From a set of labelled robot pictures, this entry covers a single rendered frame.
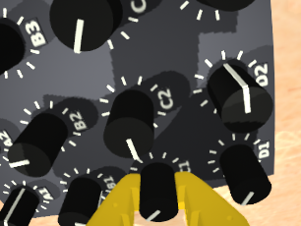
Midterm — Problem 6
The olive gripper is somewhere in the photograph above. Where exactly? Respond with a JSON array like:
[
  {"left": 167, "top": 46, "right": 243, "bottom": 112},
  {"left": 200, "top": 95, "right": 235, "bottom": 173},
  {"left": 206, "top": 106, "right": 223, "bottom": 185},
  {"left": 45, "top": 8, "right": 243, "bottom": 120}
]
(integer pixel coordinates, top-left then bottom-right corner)
[{"left": 86, "top": 172, "right": 250, "bottom": 226}]

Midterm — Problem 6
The dark grey knob box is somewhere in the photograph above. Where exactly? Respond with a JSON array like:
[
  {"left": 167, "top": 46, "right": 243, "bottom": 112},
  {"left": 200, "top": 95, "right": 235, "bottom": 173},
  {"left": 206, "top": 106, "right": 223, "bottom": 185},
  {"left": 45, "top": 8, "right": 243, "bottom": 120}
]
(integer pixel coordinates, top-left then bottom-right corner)
[{"left": 0, "top": 0, "right": 275, "bottom": 226}]

